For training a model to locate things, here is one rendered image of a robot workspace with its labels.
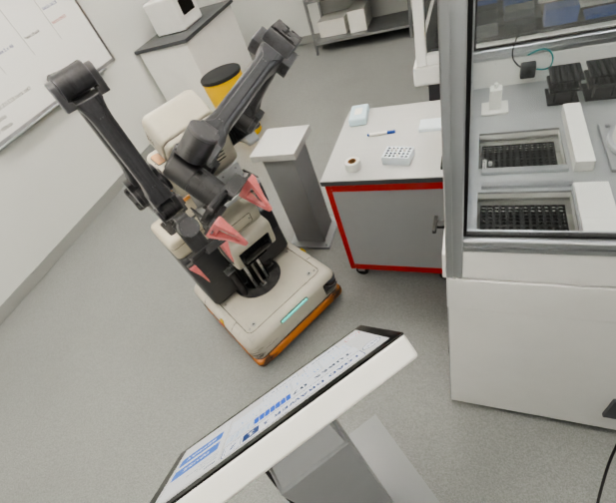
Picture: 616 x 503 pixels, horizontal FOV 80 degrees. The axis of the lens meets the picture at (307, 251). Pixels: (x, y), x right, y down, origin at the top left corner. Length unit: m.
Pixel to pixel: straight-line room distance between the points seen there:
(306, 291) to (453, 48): 1.50
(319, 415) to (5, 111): 3.65
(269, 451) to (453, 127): 0.63
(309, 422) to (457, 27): 0.64
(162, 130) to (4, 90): 2.79
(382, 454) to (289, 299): 0.82
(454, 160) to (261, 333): 1.39
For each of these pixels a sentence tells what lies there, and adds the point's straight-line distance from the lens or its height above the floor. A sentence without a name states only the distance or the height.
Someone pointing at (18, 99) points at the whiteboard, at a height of 1.14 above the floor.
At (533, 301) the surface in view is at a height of 0.86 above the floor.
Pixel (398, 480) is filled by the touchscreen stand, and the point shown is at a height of 0.04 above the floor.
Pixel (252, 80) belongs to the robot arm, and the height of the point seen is 1.48.
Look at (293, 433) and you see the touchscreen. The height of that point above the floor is 1.18.
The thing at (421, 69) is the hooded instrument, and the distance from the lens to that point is 2.18.
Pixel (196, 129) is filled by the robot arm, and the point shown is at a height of 1.52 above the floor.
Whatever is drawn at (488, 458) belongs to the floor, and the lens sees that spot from 1.84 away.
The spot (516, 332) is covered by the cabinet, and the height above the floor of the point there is 0.69.
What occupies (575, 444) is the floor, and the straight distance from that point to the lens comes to 1.91.
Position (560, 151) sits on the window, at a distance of 0.81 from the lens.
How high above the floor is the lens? 1.78
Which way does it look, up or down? 45 degrees down
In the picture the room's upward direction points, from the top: 24 degrees counter-clockwise
